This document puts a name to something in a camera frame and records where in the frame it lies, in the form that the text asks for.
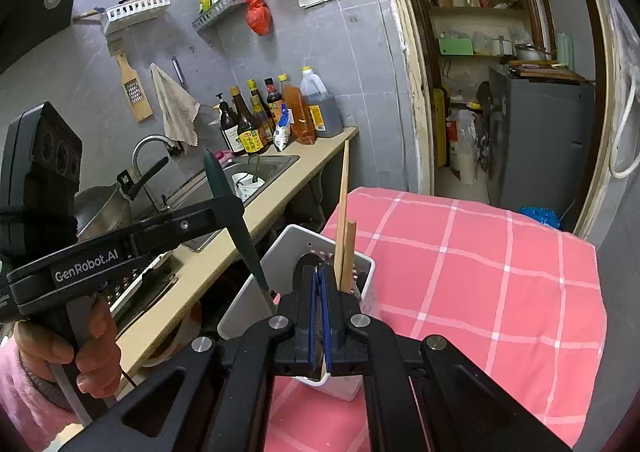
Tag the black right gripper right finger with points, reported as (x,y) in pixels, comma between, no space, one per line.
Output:
(344,354)

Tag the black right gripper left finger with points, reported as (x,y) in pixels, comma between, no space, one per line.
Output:
(298,353)

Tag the dark green handled knife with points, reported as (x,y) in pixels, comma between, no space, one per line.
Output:
(231,209)

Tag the wooden chopstick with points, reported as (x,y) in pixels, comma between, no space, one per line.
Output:
(338,260)
(347,276)

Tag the pink sleeve forearm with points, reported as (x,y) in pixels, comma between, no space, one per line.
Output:
(33,411)

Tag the left hand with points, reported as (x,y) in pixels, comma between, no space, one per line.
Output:
(98,360)

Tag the black wok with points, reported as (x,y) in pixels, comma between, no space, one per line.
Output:
(108,207)

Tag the steel faucet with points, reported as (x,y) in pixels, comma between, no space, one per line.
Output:
(155,151)

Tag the white perforated cup in sink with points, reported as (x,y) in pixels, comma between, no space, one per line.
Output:
(245,186)

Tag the pink checked tablecloth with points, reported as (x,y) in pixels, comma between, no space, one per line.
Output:
(523,301)

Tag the wooden grater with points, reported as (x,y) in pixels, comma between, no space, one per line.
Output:
(131,83)

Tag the stainless steel sink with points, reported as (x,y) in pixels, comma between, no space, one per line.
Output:
(267,167)

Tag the beige hanging towel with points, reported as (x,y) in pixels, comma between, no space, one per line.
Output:
(178,106)

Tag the pink scrub brush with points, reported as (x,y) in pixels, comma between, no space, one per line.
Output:
(223,158)

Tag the dark soy sauce bottle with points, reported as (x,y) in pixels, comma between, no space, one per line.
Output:
(229,125)

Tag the tall dark vinegar bottle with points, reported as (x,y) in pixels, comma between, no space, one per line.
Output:
(251,134)

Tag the blue white seasoning bag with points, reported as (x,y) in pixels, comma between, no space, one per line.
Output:
(282,131)

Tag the orange sauce bottle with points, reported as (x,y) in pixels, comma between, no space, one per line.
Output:
(302,127)

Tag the grey cabinet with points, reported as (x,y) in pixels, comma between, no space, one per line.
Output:
(539,141)

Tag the red plastic bag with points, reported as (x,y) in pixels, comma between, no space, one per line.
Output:
(258,17)

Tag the green box on shelf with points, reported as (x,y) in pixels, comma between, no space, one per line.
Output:
(455,46)

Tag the white wall shelf basket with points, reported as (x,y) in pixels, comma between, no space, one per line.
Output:
(121,16)

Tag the grey wall shelf basket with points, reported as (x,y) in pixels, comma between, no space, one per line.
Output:
(217,11)

